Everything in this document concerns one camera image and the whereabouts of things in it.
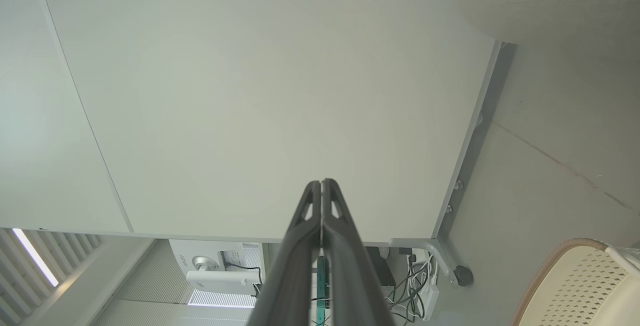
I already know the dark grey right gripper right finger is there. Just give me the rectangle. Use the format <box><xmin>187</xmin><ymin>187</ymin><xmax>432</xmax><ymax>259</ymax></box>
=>
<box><xmin>322</xmin><ymin>179</ymin><xmax>396</xmax><ymax>326</ymax></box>

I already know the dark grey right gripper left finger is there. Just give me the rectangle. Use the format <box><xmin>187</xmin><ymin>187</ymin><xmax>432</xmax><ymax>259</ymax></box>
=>
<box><xmin>247</xmin><ymin>180</ymin><xmax>322</xmax><ymax>326</ymax></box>

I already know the white plastic laundry basket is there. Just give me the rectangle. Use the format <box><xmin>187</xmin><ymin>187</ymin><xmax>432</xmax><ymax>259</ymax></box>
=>
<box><xmin>510</xmin><ymin>238</ymin><xmax>640</xmax><ymax>326</ymax></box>

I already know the dark computer box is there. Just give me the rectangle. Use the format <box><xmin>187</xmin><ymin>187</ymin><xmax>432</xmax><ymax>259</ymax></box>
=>
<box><xmin>364</xmin><ymin>246</ymin><xmax>398</xmax><ymax>287</ymax></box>

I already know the white computer monitor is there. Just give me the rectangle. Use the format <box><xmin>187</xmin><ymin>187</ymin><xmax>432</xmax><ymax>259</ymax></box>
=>
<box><xmin>169</xmin><ymin>239</ymin><xmax>264</xmax><ymax>295</ymax></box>

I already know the white power strip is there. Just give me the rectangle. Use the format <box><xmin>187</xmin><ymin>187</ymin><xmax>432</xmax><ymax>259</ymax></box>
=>
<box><xmin>416</xmin><ymin>285</ymin><xmax>442</xmax><ymax>322</ymax></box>

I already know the black castor wheel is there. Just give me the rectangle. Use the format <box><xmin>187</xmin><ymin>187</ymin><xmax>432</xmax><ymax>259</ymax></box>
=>
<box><xmin>454</xmin><ymin>264</ymin><xmax>475</xmax><ymax>287</ymax></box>

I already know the white partition panel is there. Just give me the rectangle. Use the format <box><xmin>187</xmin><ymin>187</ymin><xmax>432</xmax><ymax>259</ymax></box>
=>
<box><xmin>34</xmin><ymin>0</ymin><xmax>502</xmax><ymax>244</ymax></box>

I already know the black cable tangle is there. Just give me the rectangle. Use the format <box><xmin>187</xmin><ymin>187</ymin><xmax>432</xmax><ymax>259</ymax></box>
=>
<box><xmin>387</xmin><ymin>253</ymin><xmax>426</xmax><ymax>326</ymax></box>

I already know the white cable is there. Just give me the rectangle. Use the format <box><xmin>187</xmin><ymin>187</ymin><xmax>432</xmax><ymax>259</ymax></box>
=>
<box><xmin>407</xmin><ymin>252</ymin><xmax>437</xmax><ymax>296</ymax></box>

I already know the grey partition frame leg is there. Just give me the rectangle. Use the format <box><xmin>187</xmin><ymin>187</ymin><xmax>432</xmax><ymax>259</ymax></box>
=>
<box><xmin>389</xmin><ymin>41</ymin><xmax>517</xmax><ymax>286</ymax></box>

